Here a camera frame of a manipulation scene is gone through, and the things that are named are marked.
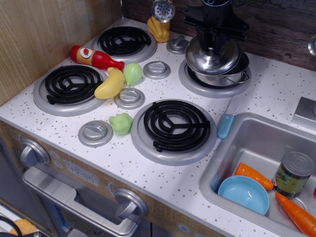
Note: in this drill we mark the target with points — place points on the front right black burner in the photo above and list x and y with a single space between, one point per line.
173 132

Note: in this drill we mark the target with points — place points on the silver stove knob middle upper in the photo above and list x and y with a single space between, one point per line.
156 70

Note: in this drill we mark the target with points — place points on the silver stove knob front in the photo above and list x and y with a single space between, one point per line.
95 133

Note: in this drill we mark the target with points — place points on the green toy broccoli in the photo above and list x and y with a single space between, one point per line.
121 123

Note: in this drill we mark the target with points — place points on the silver stove knob back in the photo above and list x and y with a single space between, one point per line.
177 45

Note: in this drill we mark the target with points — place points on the light blue bowl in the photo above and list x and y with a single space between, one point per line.
246 192

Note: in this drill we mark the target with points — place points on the orange toy carrot upper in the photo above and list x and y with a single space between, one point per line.
247 171

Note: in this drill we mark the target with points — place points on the orange toy carrot lower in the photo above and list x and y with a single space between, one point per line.
304 221

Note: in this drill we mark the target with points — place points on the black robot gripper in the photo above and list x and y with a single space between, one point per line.
216 18

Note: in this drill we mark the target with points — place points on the yellow toy on floor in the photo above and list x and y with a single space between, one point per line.
25 226

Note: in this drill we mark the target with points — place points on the silver stove knob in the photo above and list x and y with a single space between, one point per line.
95 133
156 70
130 98
177 45

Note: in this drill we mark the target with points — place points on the orange toy carrot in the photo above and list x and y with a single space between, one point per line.
247 171
304 221

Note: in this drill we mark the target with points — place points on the oven dial knob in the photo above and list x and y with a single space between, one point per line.
129 203
33 154

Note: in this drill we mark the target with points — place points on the black burner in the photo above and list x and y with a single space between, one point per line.
173 132
127 44
202 89
69 90

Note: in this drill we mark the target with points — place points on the front left black burner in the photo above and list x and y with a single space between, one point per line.
69 90

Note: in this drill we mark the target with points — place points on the red toy ketchup bottle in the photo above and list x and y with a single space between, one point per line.
95 58

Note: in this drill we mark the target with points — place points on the silver stove knob middle lower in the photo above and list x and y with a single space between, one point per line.
130 98

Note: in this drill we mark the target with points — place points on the toy tin can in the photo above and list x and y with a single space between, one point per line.
292 174

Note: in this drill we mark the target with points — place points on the left oven dial knob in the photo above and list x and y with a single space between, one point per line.
33 154

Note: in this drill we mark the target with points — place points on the yellow toy banana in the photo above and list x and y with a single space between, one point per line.
111 86

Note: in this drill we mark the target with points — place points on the stainless steel pot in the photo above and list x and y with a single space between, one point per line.
237 75

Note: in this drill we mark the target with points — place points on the hanging silver utensil right edge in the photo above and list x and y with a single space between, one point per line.
312 45

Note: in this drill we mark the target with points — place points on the silver faucet base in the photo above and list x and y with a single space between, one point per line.
305 114

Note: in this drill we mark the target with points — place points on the yellow toy bell pepper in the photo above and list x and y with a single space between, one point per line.
159 30

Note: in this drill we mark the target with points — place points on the back left black burner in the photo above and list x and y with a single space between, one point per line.
127 44

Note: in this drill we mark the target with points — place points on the right oven dial knob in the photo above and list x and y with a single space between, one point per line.
129 203

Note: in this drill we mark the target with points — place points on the back right black burner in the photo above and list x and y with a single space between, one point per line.
202 89

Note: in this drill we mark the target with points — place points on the white knife blue handle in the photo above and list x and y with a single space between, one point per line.
228 118

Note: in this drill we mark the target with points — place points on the silver perforated skimmer ladle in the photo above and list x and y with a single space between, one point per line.
163 10

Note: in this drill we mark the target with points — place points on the steel pot lid with knob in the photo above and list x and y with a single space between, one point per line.
207 62

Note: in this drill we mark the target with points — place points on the silver oven door handle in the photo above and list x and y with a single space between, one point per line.
64 196

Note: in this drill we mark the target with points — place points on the light green toy pear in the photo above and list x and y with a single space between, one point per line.
132 73

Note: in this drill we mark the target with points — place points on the silver sink basin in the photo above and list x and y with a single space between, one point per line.
260 143

